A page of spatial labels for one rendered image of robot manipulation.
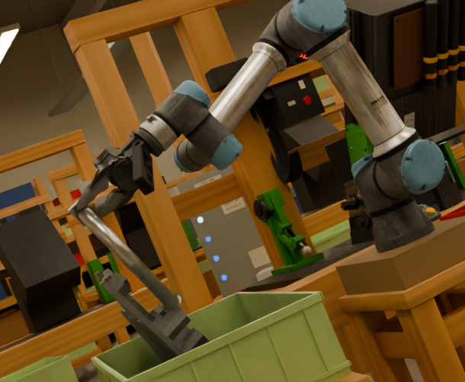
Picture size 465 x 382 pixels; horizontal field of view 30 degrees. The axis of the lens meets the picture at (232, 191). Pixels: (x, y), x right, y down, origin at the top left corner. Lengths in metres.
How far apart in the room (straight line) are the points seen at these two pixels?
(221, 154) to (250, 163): 1.22
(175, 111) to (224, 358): 0.52
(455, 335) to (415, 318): 0.12
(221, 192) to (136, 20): 0.66
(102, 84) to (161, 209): 0.46
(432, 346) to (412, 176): 0.39
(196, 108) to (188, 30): 1.29
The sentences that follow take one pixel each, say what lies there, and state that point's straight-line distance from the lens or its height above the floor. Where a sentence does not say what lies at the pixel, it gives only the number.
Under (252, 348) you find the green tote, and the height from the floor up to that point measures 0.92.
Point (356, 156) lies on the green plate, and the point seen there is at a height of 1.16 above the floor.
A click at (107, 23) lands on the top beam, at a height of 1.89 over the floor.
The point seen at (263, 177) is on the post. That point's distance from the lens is 3.06.
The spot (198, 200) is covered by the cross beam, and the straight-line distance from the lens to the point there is 3.05.
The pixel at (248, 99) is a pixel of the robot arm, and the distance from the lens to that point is 2.03.
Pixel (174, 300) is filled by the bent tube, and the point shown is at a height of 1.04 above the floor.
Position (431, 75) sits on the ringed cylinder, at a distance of 2.86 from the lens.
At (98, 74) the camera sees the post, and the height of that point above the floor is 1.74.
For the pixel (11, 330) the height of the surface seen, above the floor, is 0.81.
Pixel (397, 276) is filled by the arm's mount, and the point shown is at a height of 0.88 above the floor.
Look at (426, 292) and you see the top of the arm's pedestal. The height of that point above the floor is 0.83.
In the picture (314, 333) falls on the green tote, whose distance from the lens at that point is 1.70.
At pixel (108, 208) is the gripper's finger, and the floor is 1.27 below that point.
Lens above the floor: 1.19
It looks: 1 degrees up
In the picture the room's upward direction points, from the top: 22 degrees counter-clockwise
